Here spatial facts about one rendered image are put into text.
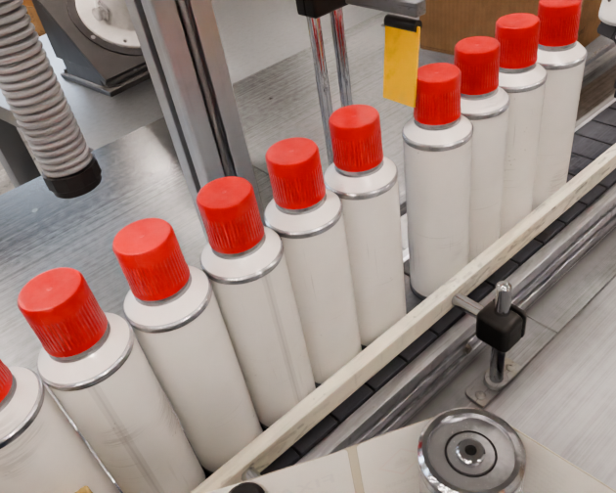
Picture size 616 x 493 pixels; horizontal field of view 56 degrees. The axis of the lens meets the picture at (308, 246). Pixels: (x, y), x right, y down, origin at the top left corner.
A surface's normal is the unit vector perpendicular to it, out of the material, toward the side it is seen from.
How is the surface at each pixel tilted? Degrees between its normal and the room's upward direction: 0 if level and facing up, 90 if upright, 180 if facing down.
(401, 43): 82
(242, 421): 90
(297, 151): 3
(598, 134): 0
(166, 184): 0
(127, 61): 40
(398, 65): 82
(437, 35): 90
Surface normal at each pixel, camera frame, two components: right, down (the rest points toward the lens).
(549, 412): -0.15, -0.76
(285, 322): 0.78, 0.30
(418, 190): -0.66, 0.55
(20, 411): 0.57, -0.49
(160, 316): -0.03, -0.15
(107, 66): 0.35, -0.35
